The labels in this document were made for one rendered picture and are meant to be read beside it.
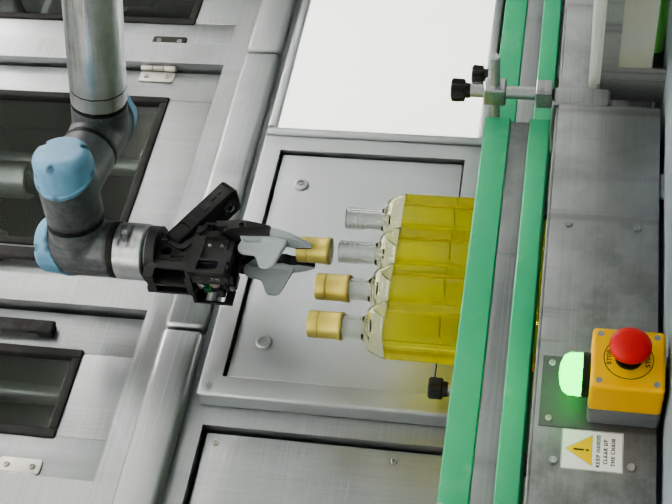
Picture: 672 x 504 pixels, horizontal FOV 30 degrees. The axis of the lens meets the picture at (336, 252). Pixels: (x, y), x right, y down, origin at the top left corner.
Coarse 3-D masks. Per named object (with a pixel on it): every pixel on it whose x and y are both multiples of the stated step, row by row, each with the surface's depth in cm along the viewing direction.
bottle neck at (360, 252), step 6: (342, 240) 161; (342, 246) 160; (348, 246) 160; (354, 246) 160; (360, 246) 160; (366, 246) 160; (372, 246) 160; (342, 252) 160; (348, 252) 160; (354, 252) 160; (360, 252) 160; (366, 252) 160; (372, 252) 160; (342, 258) 161; (348, 258) 160; (354, 258) 160; (360, 258) 160; (366, 258) 160; (372, 258) 160; (372, 264) 161
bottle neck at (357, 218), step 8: (352, 208) 164; (360, 208) 165; (368, 208) 164; (352, 216) 164; (360, 216) 164; (368, 216) 163; (376, 216) 163; (352, 224) 164; (360, 224) 164; (368, 224) 164; (376, 224) 163
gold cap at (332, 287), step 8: (320, 280) 157; (328, 280) 157; (336, 280) 157; (344, 280) 156; (320, 288) 157; (328, 288) 156; (336, 288) 156; (344, 288) 156; (320, 296) 157; (328, 296) 157; (336, 296) 157; (344, 296) 156
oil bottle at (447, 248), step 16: (384, 240) 159; (400, 240) 158; (416, 240) 158; (432, 240) 158; (448, 240) 157; (464, 240) 157; (544, 240) 156; (384, 256) 157; (400, 256) 157; (416, 256) 156; (432, 256) 156; (448, 256) 156; (464, 256) 156
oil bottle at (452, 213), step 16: (384, 208) 164; (400, 208) 162; (416, 208) 162; (432, 208) 161; (448, 208) 161; (464, 208) 161; (384, 224) 162; (400, 224) 160; (416, 224) 160; (432, 224) 160; (448, 224) 159; (464, 224) 159; (544, 224) 158
